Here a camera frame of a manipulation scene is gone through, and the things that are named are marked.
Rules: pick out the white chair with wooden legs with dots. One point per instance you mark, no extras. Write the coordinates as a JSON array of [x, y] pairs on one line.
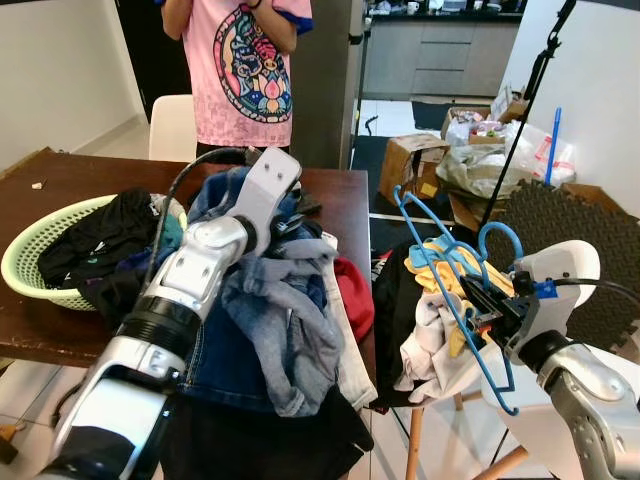
[[593, 265]]

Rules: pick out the clear plastic bag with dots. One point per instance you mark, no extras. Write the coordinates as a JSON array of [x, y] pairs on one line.
[[500, 160]]

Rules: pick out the blue plastic stick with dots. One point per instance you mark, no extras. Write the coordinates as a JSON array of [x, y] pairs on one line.
[[553, 145]]

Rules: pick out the dark grey refrigerator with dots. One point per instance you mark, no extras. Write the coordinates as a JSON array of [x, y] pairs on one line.
[[330, 80]]

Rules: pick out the green laundry basket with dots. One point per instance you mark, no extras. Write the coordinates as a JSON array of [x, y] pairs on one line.
[[25, 265]]

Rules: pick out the white moulded chair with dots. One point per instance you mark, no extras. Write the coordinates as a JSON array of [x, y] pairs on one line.
[[172, 125]]

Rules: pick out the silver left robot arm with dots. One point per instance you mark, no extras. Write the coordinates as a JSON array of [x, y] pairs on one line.
[[165, 300]]

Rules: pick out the faded grey-blue garment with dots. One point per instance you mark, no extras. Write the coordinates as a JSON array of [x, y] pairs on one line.
[[290, 320]]

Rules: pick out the person in pink shirt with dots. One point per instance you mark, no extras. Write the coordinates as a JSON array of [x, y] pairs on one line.
[[240, 70]]

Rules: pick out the yellow garment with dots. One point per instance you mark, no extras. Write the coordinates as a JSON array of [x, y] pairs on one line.
[[430, 262]]

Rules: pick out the brown cardboard box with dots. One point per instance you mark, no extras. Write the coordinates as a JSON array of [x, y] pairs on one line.
[[410, 165]]

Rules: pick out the white garment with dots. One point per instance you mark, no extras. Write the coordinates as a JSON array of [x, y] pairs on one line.
[[430, 350], [352, 370]]

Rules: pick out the plain black garment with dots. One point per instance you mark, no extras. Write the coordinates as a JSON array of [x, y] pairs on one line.
[[260, 445], [392, 320]]

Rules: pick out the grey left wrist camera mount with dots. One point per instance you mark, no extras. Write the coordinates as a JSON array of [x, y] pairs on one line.
[[268, 185]]

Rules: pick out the blue plastic hanger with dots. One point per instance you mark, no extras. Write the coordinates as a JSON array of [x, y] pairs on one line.
[[499, 226]]

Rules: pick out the open box with items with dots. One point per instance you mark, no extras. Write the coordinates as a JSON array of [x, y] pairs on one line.
[[480, 120]]

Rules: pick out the dark blue denim garment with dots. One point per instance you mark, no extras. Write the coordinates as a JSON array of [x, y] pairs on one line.
[[215, 360]]

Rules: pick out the red garment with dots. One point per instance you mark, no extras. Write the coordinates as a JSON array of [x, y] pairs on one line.
[[355, 295]]

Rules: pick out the grey kitchen cabinets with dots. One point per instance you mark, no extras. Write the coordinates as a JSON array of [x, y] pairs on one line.
[[440, 60]]

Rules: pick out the black puzzle foam mat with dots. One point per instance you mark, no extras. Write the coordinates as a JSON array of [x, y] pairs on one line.
[[600, 220]]

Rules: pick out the black clothes rack frame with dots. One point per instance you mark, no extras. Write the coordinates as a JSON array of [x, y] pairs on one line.
[[534, 100]]

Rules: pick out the black clothes bundle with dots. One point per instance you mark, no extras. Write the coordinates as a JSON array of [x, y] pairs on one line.
[[95, 240]]

